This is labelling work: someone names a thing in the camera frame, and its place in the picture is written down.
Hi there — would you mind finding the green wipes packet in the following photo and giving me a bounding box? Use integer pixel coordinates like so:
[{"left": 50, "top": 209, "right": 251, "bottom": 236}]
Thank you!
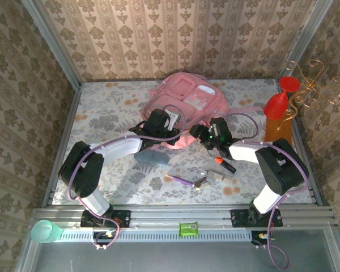
[{"left": 178, "top": 221, "right": 199, "bottom": 236}]

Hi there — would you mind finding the pink school backpack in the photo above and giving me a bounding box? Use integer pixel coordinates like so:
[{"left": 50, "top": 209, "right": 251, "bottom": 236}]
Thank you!
[{"left": 138, "top": 71, "right": 269, "bottom": 150}]

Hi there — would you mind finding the aluminium frame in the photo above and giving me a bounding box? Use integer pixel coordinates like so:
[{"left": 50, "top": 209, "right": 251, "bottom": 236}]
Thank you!
[{"left": 15, "top": 0, "right": 340, "bottom": 272}]

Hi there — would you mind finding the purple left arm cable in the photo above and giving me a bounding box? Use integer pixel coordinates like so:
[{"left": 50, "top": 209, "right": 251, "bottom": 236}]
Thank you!
[{"left": 67, "top": 104, "right": 188, "bottom": 252}]

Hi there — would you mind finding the grey slotted cable duct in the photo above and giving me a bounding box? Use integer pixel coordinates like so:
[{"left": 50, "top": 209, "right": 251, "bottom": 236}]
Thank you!
[{"left": 58, "top": 228, "right": 253, "bottom": 242}]

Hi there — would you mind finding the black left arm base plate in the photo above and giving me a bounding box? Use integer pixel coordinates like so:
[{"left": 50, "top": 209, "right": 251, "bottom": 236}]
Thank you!
[{"left": 80, "top": 209, "right": 131, "bottom": 228}]

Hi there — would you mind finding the red mesh wine glass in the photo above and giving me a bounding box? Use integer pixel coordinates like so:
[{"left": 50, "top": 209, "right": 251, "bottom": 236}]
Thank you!
[{"left": 262, "top": 75, "right": 301, "bottom": 120}]

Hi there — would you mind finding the purple pen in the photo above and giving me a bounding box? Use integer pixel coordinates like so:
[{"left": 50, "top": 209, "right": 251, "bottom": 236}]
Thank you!
[{"left": 164, "top": 173, "right": 194, "bottom": 188}]

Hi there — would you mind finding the green plastic cup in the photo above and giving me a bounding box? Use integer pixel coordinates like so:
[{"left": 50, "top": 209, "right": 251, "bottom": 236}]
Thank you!
[{"left": 30, "top": 219, "right": 63, "bottom": 244}]

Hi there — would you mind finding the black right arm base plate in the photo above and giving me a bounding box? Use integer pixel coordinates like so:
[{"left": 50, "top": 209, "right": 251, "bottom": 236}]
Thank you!
[{"left": 231, "top": 209, "right": 283, "bottom": 227}]

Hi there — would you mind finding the black orange highlighter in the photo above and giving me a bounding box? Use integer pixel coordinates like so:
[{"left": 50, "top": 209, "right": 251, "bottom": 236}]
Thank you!
[{"left": 214, "top": 157, "right": 237, "bottom": 174}]

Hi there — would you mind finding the gold wire ornament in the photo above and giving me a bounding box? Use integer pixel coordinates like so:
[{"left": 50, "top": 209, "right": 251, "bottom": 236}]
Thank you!
[{"left": 277, "top": 59, "right": 340, "bottom": 131}]

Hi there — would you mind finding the grey pencil case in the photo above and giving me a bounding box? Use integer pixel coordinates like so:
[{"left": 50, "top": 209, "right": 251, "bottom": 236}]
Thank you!
[{"left": 134, "top": 149, "right": 170, "bottom": 167}]

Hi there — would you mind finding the orange block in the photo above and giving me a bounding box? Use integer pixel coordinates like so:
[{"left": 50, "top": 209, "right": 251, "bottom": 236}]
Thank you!
[{"left": 263, "top": 113, "right": 293, "bottom": 146}]

